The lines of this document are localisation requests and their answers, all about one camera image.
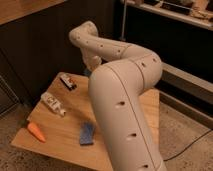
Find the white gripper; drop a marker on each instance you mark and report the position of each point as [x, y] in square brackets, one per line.
[91, 60]

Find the blue ceramic cup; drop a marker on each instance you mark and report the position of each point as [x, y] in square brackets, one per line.
[87, 72]

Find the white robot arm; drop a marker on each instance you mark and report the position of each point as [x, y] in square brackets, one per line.
[120, 73]

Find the small black white box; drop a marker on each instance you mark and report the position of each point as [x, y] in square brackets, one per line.
[69, 83]

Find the white plastic bottle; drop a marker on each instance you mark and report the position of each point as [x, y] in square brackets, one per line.
[53, 104]

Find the blue sponge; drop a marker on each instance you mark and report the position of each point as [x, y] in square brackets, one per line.
[86, 134]

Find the orange toy carrot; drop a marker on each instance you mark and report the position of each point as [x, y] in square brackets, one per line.
[35, 130]

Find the metal shelf rack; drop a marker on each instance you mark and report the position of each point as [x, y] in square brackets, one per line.
[186, 52]

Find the wooden countertop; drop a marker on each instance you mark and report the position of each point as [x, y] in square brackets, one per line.
[14, 9]

